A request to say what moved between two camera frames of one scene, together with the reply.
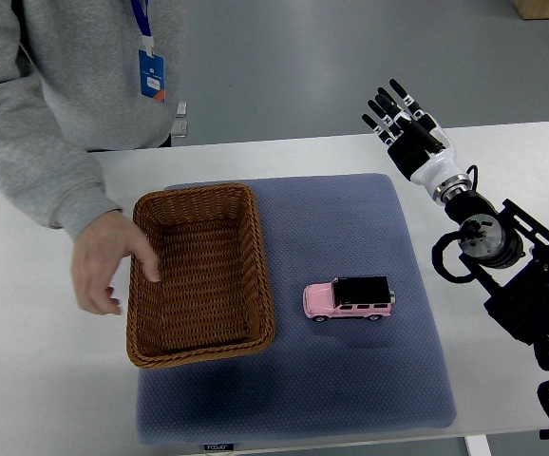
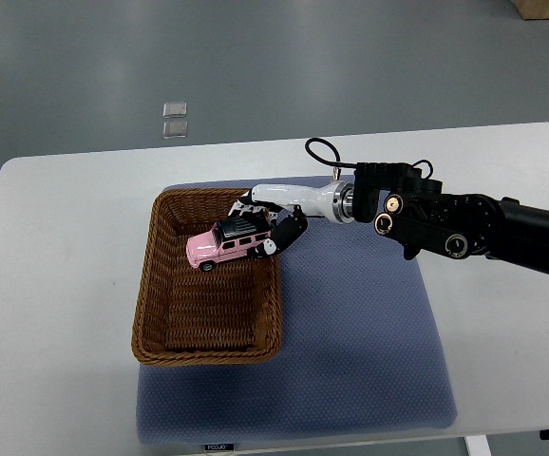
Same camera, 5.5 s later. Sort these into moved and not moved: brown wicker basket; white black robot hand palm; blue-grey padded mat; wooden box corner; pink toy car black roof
Moved: brown wicker basket; white black robot hand palm; pink toy car black roof
Not moved: blue-grey padded mat; wooden box corner
